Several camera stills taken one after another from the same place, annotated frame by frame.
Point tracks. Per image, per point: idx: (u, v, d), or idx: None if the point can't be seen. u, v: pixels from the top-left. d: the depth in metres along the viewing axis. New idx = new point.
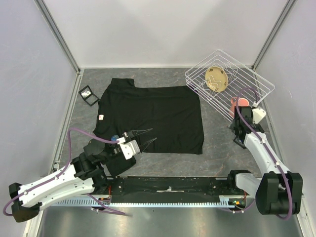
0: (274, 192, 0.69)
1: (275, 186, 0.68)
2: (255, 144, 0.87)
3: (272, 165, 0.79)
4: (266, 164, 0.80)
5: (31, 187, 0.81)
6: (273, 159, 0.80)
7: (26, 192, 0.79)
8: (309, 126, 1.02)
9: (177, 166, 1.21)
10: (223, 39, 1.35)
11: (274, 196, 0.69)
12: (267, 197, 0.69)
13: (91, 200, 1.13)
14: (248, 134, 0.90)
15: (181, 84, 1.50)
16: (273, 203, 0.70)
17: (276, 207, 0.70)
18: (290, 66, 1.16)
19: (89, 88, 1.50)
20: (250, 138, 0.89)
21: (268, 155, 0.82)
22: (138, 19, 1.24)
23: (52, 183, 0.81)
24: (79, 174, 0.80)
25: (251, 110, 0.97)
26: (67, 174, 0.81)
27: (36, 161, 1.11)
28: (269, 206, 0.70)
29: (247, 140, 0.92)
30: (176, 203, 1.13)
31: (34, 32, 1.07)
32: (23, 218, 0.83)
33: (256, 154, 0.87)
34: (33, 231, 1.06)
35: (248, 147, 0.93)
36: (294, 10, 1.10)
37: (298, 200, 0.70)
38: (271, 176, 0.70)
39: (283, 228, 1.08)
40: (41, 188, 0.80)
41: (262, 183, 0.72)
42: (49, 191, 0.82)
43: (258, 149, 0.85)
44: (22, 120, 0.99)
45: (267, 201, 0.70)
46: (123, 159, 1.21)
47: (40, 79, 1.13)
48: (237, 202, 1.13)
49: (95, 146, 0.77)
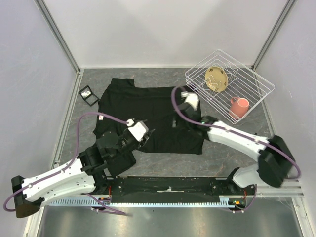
0: (275, 163, 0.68)
1: (272, 157, 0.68)
2: (224, 137, 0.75)
3: (254, 144, 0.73)
4: (249, 146, 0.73)
5: (36, 180, 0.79)
6: (250, 138, 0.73)
7: (30, 185, 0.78)
8: (309, 126, 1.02)
9: (177, 166, 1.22)
10: (223, 39, 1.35)
11: (279, 167, 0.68)
12: (274, 173, 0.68)
13: (90, 200, 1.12)
14: (209, 132, 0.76)
15: (181, 84, 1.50)
16: (281, 173, 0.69)
17: (284, 174, 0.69)
18: (290, 66, 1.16)
19: (89, 88, 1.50)
20: (214, 134, 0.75)
21: (242, 138, 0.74)
22: (138, 20, 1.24)
23: (58, 177, 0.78)
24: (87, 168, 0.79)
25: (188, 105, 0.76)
26: (73, 168, 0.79)
27: (36, 161, 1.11)
28: (281, 177, 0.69)
29: (213, 138, 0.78)
30: (176, 203, 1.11)
31: (34, 32, 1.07)
32: (24, 214, 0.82)
33: (232, 143, 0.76)
34: (33, 231, 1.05)
35: (217, 141, 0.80)
36: (294, 10, 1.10)
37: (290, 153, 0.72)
38: (264, 153, 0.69)
39: (283, 228, 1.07)
40: (46, 182, 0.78)
41: (262, 166, 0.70)
42: (54, 185, 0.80)
43: (231, 139, 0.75)
44: (22, 121, 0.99)
45: (277, 175, 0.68)
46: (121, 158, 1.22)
47: (40, 79, 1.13)
48: (237, 202, 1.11)
49: (108, 139, 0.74)
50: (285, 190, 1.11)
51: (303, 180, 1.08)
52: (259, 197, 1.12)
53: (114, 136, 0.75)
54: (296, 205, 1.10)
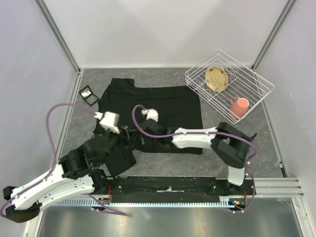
0: (227, 146, 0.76)
1: (222, 143, 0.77)
2: (184, 140, 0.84)
3: (207, 137, 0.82)
4: (203, 139, 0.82)
5: (22, 189, 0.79)
6: (201, 133, 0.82)
7: (17, 196, 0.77)
8: (309, 126, 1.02)
9: (177, 166, 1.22)
10: (223, 39, 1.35)
11: (231, 149, 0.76)
12: (231, 155, 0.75)
13: (91, 200, 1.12)
14: (173, 139, 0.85)
15: (181, 84, 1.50)
16: (237, 154, 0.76)
17: (242, 153, 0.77)
18: (290, 66, 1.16)
19: (89, 88, 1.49)
20: (176, 140, 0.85)
21: (197, 135, 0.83)
22: (138, 19, 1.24)
23: (42, 185, 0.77)
24: (68, 173, 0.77)
25: (151, 121, 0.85)
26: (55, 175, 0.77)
27: (36, 162, 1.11)
28: (239, 158, 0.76)
29: (179, 145, 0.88)
30: (177, 203, 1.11)
31: (34, 32, 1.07)
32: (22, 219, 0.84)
33: (194, 142, 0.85)
34: (33, 231, 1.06)
35: (183, 146, 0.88)
36: (294, 10, 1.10)
37: (241, 132, 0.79)
38: (215, 142, 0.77)
39: (283, 228, 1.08)
40: (31, 191, 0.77)
41: (220, 154, 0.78)
42: (41, 193, 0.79)
43: (189, 138, 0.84)
44: (22, 121, 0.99)
45: (234, 157, 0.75)
46: (121, 159, 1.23)
47: (40, 79, 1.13)
48: (237, 202, 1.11)
49: (98, 142, 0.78)
50: (285, 190, 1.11)
51: (303, 180, 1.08)
52: (259, 197, 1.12)
53: (103, 139, 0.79)
54: (296, 205, 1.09)
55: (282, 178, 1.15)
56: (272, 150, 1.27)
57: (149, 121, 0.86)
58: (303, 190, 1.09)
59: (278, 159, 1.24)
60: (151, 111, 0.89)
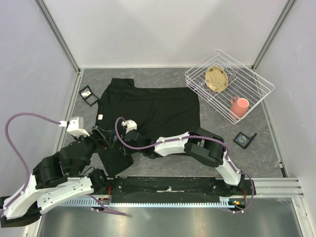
0: (199, 148, 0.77)
1: (194, 146, 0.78)
2: (164, 148, 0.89)
3: (181, 142, 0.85)
4: (178, 145, 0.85)
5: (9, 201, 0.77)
6: (176, 139, 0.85)
7: (5, 207, 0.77)
8: (309, 126, 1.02)
9: (177, 166, 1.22)
10: (223, 39, 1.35)
11: (204, 150, 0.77)
12: (204, 156, 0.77)
13: (91, 200, 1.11)
14: (155, 149, 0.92)
15: (181, 84, 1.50)
16: (211, 154, 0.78)
17: (215, 153, 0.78)
18: (290, 66, 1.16)
19: (89, 88, 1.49)
20: (157, 149, 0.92)
21: (173, 141, 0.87)
22: (138, 20, 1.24)
23: (22, 196, 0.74)
24: (43, 183, 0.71)
25: (134, 133, 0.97)
26: (31, 186, 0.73)
27: (36, 162, 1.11)
28: (213, 158, 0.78)
29: (163, 154, 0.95)
30: (177, 203, 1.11)
31: (34, 32, 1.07)
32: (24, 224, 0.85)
33: (173, 149, 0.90)
34: (33, 230, 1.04)
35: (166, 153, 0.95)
36: (294, 10, 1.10)
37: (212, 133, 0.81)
38: (189, 145, 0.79)
39: (283, 228, 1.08)
40: (16, 203, 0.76)
41: (195, 157, 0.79)
42: (28, 202, 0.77)
43: (168, 146, 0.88)
44: (23, 121, 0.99)
45: (207, 157, 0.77)
46: (119, 159, 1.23)
47: (40, 79, 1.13)
48: (237, 202, 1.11)
49: (76, 151, 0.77)
50: (285, 190, 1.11)
51: (303, 180, 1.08)
52: (259, 197, 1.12)
53: (82, 147, 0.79)
54: (296, 206, 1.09)
55: (282, 178, 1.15)
56: (272, 150, 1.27)
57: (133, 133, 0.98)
58: (303, 190, 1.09)
59: (278, 159, 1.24)
60: (130, 122, 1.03)
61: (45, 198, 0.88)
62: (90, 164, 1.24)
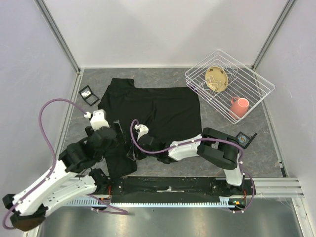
0: (214, 150, 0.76)
1: (207, 148, 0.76)
2: (177, 152, 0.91)
3: (194, 144, 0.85)
4: (192, 148, 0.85)
5: (24, 194, 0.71)
6: (189, 142, 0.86)
7: (20, 201, 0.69)
8: (309, 126, 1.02)
9: (177, 166, 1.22)
10: (223, 39, 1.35)
11: (219, 152, 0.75)
12: (219, 159, 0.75)
13: (91, 200, 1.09)
14: (169, 153, 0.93)
15: (181, 84, 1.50)
16: (225, 156, 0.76)
17: (230, 155, 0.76)
18: (290, 66, 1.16)
19: (89, 88, 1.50)
20: (172, 154, 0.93)
21: (185, 145, 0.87)
22: (138, 20, 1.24)
23: (46, 184, 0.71)
24: (74, 163, 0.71)
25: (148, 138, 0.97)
26: (59, 171, 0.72)
27: (36, 161, 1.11)
28: (228, 159, 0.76)
29: (177, 157, 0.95)
30: (177, 203, 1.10)
31: (34, 32, 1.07)
32: (31, 226, 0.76)
33: (187, 153, 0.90)
34: (33, 231, 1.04)
35: (180, 158, 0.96)
36: (294, 10, 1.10)
37: (226, 135, 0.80)
38: (202, 148, 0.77)
39: (283, 228, 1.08)
40: (36, 193, 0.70)
41: (210, 159, 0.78)
42: (48, 192, 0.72)
43: (181, 150, 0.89)
44: (22, 121, 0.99)
45: (222, 160, 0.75)
46: (124, 162, 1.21)
47: (40, 78, 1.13)
48: (237, 202, 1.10)
49: (108, 133, 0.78)
50: (285, 190, 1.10)
51: (303, 179, 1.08)
52: (259, 197, 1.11)
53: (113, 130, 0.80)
54: (296, 206, 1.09)
55: (282, 177, 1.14)
56: (272, 150, 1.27)
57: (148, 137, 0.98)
58: (303, 190, 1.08)
59: (278, 159, 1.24)
60: (142, 126, 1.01)
61: (51, 198, 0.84)
62: None
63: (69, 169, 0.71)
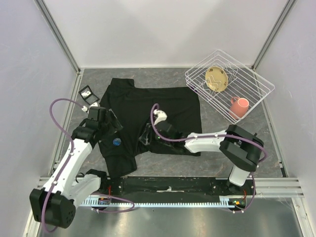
0: (236, 148, 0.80)
1: (231, 145, 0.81)
2: (196, 143, 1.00)
3: (216, 139, 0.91)
4: (214, 142, 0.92)
5: (56, 177, 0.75)
6: (211, 137, 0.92)
7: (56, 181, 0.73)
8: (309, 126, 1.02)
9: (177, 166, 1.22)
10: (223, 39, 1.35)
11: (242, 152, 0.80)
12: (241, 158, 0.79)
13: (91, 200, 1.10)
14: (187, 144, 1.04)
15: (181, 84, 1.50)
16: (249, 157, 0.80)
17: (253, 157, 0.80)
18: (290, 66, 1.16)
19: (89, 88, 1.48)
20: (189, 145, 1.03)
21: (206, 138, 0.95)
22: (138, 19, 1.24)
23: (72, 159, 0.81)
24: (88, 135, 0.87)
25: (167, 126, 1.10)
26: (78, 146, 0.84)
27: (36, 161, 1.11)
28: (250, 160, 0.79)
29: (192, 148, 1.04)
30: (176, 203, 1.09)
31: (34, 32, 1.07)
32: (67, 217, 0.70)
33: (205, 146, 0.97)
34: (33, 231, 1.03)
35: (195, 150, 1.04)
36: (294, 10, 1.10)
37: (252, 136, 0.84)
38: (226, 144, 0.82)
39: (283, 228, 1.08)
40: (67, 170, 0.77)
41: (231, 157, 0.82)
42: (75, 169, 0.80)
43: (200, 141, 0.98)
44: (22, 120, 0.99)
45: (245, 160, 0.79)
46: (123, 162, 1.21)
47: (40, 78, 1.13)
48: (237, 202, 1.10)
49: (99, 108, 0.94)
50: (285, 190, 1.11)
51: (303, 179, 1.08)
52: (259, 197, 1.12)
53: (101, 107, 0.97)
54: (296, 205, 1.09)
55: (283, 177, 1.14)
56: (272, 150, 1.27)
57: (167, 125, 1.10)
58: (303, 190, 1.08)
59: (278, 159, 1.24)
60: (161, 113, 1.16)
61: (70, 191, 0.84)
62: (91, 164, 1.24)
63: (88, 140, 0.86)
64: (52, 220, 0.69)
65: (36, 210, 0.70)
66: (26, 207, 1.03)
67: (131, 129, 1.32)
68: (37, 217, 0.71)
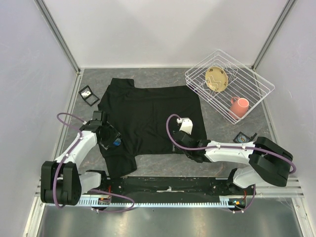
0: (267, 163, 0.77)
1: (260, 159, 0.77)
2: (217, 153, 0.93)
3: (243, 151, 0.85)
4: (240, 154, 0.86)
5: (67, 152, 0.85)
6: (238, 148, 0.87)
7: (67, 154, 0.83)
8: (309, 126, 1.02)
9: (177, 166, 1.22)
10: (223, 39, 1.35)
11: (272, 167, 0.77)
12: (271, 173, 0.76)
13: (91, 200, 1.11)
14: (206, 153, 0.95)
15: (181, 84, 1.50)
16: (278, 171, 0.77)
17: (282, 172, 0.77)
18: (290, 66, 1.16)
19: (89, 88, 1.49)
20: (210, 154, 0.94)
21: (232, 149, 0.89)
22: (138, 20, 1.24)
23: (81, 142, 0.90)
24: (95, 129, 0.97)
25: (184, 135, 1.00)
26: (86, 133, 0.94)
27: (36, 161, 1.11)
28: (280, 175, 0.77)
29: (211, 157, 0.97)
30: (176, 203, 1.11)
31: (34, 32, 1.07)
32: (75, 193, 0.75)
33: (228, 157, 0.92)
34: (33, 230, 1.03)
35: (216, 159, 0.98)
36: (294, 10, 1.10)
37: (282, 149, 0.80)
38: (255, 158, 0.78)
39: (283, 228, 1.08)
40: (77, 148, 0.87)
41: (259, 171, 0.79)
42: (83, 150, 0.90)
43: (222, 152, 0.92)
44: (22, 120, 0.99)
45: (275, 175, 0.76)
46: (123, 162, 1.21)
47: (40, 78, 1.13)
48: (237, 202, 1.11)
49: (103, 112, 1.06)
50: (285, 190, 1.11)
51: (304, 179, 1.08)
52: (259, 197, 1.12)
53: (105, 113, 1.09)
54: (296, 206, 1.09)
55: None
56: None
57: (182, 133, 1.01)
58: (303, 190, 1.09)
59: None
60: (185, 122, 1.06)
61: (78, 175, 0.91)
62: (90, 164, 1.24)
63: (94, 132, 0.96)
64: (59, 195, 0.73)
65: (45, 182, 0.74)
66: (26, 207, 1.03)
67: (131, 129, 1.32)
68: (45, 190, 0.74)
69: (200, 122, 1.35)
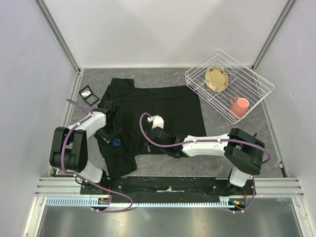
0: (241, 153, 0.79)
1: (236, 150, 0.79)
2: (194, 147, 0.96)
3: (218, 144, 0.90)
4: (216, 147, 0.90)
5: (79, 122, 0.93)
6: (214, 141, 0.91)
7: (79, 124, 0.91)
8: (309, 126, 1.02)
9: (177, 166, 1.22)
10: (223, 39, 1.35)
11: (247, 157, 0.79)
12: (246, 162, 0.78)
13: (91, 200, 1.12)
14: (183, 149, 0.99)
15: (181, 84, 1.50)
16: (253, 161, 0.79)
17: (256, 160, 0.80)
18: (290, 66, 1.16)
19: (89, 88, 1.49)
20: (186, 148, 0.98)
21: (208, 142, 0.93)
22: (138, 19, 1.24)
23: (92, 118, 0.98)
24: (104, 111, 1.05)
25: (159, 131, 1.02)
26: (97, 113, 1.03)
27: (36, 161, 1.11)
28: (254, 165, 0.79)
29: (189, 153, 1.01)
30: (177, 203, 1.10)
31: (34, 32, 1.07)
32: (81, 160, 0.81)
33: (206, 150, 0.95)
34: (33, 231, 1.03)
35: (193, 153, 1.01)
36: (294, 10, 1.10)
37: (254, 138, 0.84)
38: (230, 149, 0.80)
39: (283, 228, 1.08)
40: (88, 122, 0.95)
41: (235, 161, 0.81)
42: (94, 125, 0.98)
43: (197, 146, 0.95)
44: (22, 120, 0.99)
45: (249, 164, 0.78)
46: (123, 162, 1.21)
47: (40, 78, 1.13)
48: (237, 202, 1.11)
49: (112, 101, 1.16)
50: (285, 190, 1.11)
51: (303, 179, 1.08)
52: (259, 197, 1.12)
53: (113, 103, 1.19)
54: (296, 206, 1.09)
55: (283, 178, 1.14)
56: (272, 150, 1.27)
57: (159, 129, 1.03)
58: (303, 190, 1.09)
59: (278, 159, 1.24)
60: (157, 118, 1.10)
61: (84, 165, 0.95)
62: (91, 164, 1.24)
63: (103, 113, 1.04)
64: (67, 160, 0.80)
65: (56, 145, 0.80)
66: (26, 207, 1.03)
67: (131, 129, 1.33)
68: (54, 153, 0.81)
69: (199, 122, 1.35)
